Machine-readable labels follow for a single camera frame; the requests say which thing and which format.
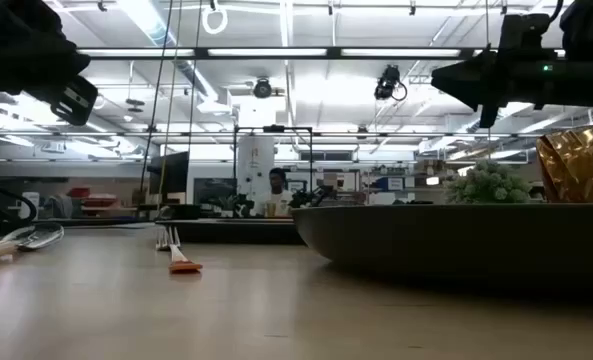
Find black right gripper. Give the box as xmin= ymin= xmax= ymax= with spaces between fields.
xmin=430 ymin=49 xmax=562 ymax=129

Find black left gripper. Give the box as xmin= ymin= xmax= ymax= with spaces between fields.
xmin=0 ymin=29 xmax=99 ymax=126

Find amber glass cup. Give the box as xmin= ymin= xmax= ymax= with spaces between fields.
xmin=535 ymin=123 xmax=593 ymax=204

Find black round plate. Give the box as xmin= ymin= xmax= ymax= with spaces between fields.
xmin=290 ymin=202 xmax=593 ymax=281

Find metal spoon orange handle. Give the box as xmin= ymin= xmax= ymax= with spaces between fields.
xmin=0 ymin=222 xmax=66 ymax=267

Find metal fork orange handle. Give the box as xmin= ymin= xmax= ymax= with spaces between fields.
xmin=154 ymin=224 xmax=204 ymax=275

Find green artificial plant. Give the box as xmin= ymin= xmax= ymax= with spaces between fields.
xmin=443 ymin=159 xmax=532 ymax=205

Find white appliance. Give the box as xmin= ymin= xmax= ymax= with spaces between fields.
xmin=19 ymin=191 xmax=41 ymax=221

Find red and white trays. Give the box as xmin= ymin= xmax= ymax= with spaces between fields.
xmin=81 ymin=193 xmax=120 ymax=210

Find black overhead light bar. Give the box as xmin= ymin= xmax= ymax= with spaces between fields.
xmin=75 ymin=46 xmax=482 ymax=62

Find black monitor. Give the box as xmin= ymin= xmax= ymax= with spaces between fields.
xmin=147 ymin=150 xmax=191 ymax=206

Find round black ceiling device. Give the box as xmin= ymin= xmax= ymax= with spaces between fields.
xmin=252 ymin=76 xmax=274 ymax=100

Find person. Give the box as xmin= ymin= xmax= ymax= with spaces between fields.
xmin=261 ymin=167 xmax=296 ymax=219

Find white round column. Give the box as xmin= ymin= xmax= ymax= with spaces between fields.
xmin=236 ymin=135 xmax=276 ymax=204

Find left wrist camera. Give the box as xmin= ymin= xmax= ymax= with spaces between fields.
xmin=0 ymin=0 xmax=63 ymax=39

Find thin vertical cable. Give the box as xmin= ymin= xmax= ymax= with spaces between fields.
xmin=484 ymin=0 xmax=492 ymax=161

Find black hanging camera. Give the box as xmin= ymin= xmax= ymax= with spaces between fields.
xmin=373 ymin=63 xmax=409 ymax=103

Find black hanging cable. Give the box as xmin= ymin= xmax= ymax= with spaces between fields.
xmin=139 ymin=0 xmax=176 ymax=196
xmin=187 ymin=0 xmax=203 ymax=157

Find thick black looped cable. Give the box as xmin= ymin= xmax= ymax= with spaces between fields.
xmin=0 ymin=182 xmax=38 ymax=224

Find white cable ring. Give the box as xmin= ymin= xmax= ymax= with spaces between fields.
xmin=200 ymin=2 xmax=230 ymax=36

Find black table rig frame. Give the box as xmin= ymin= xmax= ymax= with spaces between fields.
xmin=0 ymin=214 xmax=160 ymax=239

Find dark wall board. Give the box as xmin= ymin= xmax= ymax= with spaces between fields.
xmin=193 ymin=177 xmax=237 ymax=206

